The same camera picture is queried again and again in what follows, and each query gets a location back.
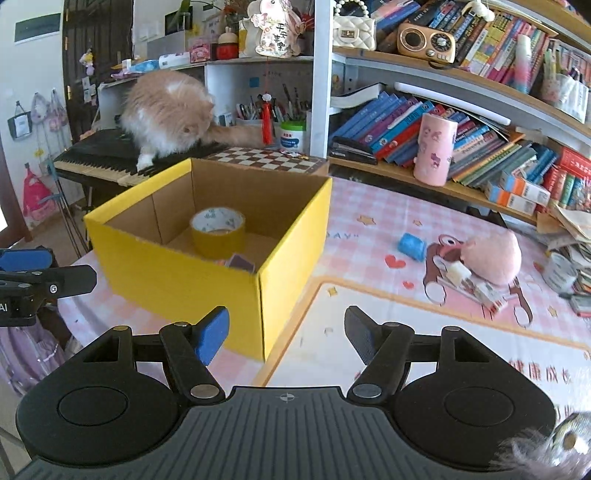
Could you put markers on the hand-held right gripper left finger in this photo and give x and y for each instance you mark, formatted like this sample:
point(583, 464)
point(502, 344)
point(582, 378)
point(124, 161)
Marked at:
point(210, 337)

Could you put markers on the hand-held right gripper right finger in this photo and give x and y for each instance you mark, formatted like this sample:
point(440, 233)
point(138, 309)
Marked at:
point(362, 334)

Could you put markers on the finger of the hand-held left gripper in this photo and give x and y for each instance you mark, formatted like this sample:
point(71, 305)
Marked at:
point(25, 261)
point(60, 280)

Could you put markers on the yellow cardboard box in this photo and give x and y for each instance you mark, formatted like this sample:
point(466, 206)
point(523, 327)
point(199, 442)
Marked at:
point(184, 286)

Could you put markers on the yellow tape roll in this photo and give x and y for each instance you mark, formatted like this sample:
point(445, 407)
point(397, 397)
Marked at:
point(217, 244)

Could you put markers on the pink plush toy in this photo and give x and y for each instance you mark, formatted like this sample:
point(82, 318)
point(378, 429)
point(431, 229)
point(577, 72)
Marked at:
point(494, 256)

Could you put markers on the desktop with pink checkered cloth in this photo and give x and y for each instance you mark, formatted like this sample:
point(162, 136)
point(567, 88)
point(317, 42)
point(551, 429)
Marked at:
point(369, 300)

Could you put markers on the person's lilac clothing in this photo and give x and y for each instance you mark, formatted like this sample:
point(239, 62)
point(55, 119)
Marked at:
point(23, 360)

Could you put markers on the pink backpack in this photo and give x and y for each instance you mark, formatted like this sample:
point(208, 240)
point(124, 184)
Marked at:
point(39, 198)

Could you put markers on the small purple box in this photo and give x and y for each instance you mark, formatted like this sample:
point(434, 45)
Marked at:
point(240, 262)

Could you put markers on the black piano keyboard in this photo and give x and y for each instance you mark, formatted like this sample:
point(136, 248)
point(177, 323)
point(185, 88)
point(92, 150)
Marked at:
point(92, 152)

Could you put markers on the white tote bag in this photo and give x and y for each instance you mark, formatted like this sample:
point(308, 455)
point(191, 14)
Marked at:
point(19, 122)

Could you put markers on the checkered chessboard box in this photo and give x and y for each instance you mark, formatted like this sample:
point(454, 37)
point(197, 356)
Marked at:
point(268, 159)

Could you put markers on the fluffy orange and white cat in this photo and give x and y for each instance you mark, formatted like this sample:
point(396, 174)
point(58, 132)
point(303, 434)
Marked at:
point(166, 115)

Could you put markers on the orange and white carton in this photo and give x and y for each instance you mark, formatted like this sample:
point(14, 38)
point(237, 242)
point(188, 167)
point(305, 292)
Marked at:
point(528, 187)
point(508, 199)

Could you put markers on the pink printed cup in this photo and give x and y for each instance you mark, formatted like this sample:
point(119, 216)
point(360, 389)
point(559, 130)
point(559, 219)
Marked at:
point(434, 147)

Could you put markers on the grey tape roll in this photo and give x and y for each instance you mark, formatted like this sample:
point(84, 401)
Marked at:
point(558, 272)

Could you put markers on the small purple doll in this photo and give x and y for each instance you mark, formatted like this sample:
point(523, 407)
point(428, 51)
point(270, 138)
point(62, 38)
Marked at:
point(87, 63)

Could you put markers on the white jar with blue label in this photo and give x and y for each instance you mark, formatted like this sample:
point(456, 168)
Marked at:
point(294, 138)

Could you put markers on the row of colourful books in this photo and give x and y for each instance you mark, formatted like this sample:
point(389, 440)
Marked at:
point(475, 41)
point(392, 124)

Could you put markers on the white pen holder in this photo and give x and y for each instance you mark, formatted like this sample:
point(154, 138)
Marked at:
point(251, 124)

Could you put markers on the red tassel ornament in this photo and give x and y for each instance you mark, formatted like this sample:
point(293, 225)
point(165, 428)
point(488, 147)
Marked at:
point(267, 120)

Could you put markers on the blue tissue pack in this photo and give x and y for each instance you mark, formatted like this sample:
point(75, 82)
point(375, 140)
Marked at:
point(142, 67)

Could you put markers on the pile of papers and books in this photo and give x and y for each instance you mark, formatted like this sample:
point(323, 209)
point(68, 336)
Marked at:
point(575, 230)

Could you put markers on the thick white paperback book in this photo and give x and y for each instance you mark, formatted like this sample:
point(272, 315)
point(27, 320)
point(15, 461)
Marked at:
point(358, 97)

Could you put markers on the dark wooden door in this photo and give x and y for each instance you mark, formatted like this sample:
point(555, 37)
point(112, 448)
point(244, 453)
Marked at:
point(97, 27)

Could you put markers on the white wet wipes pack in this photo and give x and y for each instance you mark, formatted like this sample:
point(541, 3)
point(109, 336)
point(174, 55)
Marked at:
point(174, 61)

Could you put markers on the white light bar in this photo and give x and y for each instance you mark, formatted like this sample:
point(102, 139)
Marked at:
point(452, 99)

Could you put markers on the thick red dictionary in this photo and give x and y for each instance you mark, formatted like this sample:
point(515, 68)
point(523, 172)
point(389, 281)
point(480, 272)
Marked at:
point(575, 164)

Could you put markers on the red toy figure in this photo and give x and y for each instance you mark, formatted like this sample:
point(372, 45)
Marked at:
point(227, 46)

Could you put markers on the gold retro radio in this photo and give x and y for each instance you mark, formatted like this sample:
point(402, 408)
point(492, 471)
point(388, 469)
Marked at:
point(425, 41)

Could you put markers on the white quilted handbag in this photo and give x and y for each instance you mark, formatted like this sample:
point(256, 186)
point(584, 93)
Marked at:
point(353, 30)

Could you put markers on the white hanging ornament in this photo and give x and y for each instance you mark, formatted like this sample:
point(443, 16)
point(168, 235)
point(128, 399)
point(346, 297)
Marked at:
point(272, 27)

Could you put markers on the clear pouch of pens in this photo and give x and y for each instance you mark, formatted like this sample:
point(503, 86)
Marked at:
point(565, 92)

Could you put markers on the pastel gradient bottle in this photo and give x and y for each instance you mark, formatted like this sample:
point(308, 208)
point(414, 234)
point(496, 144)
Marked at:
point(528, 64)

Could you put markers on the white plush charm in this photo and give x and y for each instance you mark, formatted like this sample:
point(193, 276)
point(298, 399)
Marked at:
point(478, 9)

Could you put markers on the green wall sign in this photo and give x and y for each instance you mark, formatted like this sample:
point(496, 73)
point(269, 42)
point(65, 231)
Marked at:
point(37, 27)

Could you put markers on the wooden bookshelf with white frame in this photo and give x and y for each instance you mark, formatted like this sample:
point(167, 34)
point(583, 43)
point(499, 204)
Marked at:
point(322, 92)

